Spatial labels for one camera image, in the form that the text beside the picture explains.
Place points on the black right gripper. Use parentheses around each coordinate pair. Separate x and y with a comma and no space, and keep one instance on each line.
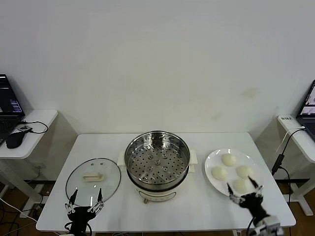
(251,202)

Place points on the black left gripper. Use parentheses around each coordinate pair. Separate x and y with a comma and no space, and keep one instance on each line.
(81,214)

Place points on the white steamed baozi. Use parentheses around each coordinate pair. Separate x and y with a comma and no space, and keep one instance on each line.
(229,159)
(242,186)
(219,173)
(244,171)

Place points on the glass pot lid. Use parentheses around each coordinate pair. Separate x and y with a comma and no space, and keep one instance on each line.
(108,172)

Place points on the stainless steel steamer basket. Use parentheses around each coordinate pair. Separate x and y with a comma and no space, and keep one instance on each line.
(147,157)

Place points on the white round plate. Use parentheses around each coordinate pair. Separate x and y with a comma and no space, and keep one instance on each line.
(211,162)

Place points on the black metal crossbar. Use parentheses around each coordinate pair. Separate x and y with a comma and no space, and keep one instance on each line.
(295,180)
(37,181)

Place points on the white side desk labelled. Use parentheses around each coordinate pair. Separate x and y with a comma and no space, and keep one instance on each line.
(302,147)

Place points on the cream electric cooking pot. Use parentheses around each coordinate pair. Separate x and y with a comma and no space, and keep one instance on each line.
(157,194)

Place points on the white side desk rounded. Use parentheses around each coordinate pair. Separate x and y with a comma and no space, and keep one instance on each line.
(37,142)

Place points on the white label black text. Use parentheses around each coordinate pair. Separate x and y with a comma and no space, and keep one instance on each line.
(285,118)

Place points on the black computer mouse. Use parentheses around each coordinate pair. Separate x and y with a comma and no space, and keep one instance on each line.
(14,140)

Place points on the small black usb hub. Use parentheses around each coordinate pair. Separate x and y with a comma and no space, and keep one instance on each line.
(24,128)

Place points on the black laptop light screen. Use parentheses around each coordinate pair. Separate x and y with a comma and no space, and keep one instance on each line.
(308,108)

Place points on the black laptop dark screen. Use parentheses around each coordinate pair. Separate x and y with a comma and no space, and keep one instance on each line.
(7,98)

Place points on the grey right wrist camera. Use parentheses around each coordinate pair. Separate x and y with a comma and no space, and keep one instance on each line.
(272,222)

